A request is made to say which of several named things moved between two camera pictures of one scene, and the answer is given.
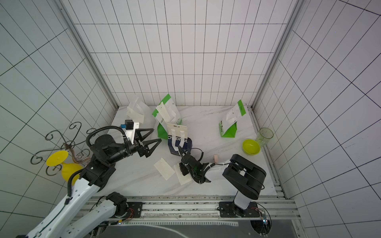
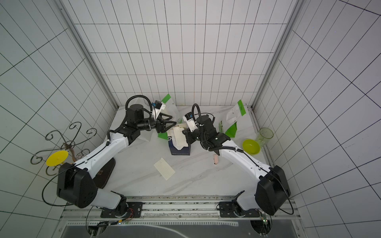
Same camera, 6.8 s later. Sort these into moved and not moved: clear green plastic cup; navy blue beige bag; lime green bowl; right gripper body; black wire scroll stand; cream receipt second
Moved: right gripper body
Not moved: cream receipt second; lime green bowl; navy blue beige bag; clear green plastic cup; black wire scroll stand
